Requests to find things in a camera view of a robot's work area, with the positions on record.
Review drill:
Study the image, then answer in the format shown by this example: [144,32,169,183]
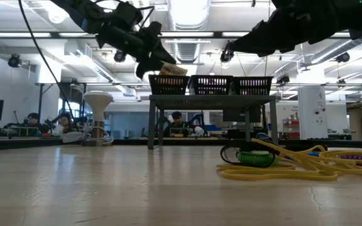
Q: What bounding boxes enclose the black mesh plastic basket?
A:
[232,76,274,96]
[189,75,234,96]
[148,74,190,96]

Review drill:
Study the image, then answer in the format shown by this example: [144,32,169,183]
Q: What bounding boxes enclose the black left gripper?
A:
[95,20,177,80]

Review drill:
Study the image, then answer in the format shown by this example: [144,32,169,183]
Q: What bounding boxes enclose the black background rack frame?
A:
[35,82,89,132]

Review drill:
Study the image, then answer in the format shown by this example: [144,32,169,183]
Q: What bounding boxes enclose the tan cabinet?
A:
[346,102,362,141]

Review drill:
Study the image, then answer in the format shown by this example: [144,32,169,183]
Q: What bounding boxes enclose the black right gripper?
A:
[229,8,314,58]

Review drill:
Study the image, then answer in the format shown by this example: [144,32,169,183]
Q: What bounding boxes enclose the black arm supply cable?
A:
[17,0,80,134]

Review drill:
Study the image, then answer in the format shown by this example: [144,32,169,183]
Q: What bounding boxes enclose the purple spiral coil band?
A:
[339,153,362,170]

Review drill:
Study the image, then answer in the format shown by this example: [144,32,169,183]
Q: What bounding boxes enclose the yellow rubber bands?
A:
[216,137,362,182]

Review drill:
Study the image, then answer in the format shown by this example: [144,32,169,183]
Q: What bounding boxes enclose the grey metal shelf riser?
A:
[148,94,279,150]

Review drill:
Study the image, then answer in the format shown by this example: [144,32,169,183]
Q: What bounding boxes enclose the black ceiling light track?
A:
[0,30,362,39]

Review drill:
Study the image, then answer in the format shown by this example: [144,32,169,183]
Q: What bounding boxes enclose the black spiral coil band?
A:
[237,140,279,158]

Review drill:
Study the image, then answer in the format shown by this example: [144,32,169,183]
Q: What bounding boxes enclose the white mushroom table lamp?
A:
[82,90,114,141]

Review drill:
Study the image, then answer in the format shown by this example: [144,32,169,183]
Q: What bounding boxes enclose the red storage shelf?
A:
[282,117,300,139]

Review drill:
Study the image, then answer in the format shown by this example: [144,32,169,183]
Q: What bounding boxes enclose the green spiral coil band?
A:
[236,149,277,168]

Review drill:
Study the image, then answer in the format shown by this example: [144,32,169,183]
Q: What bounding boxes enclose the yellow crayon box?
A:
[158,62,189,77]

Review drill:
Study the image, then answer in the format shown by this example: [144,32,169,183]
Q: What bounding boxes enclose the black aluminium table frame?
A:
[0,137,362,152]

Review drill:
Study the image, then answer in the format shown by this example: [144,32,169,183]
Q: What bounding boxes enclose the person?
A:
[163,110,200,138]
[52,112,75,136]
[4,112,48,134]

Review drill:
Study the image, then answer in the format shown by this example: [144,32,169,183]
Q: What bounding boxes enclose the silver round ceiling duct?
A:
[167,0,212,31]

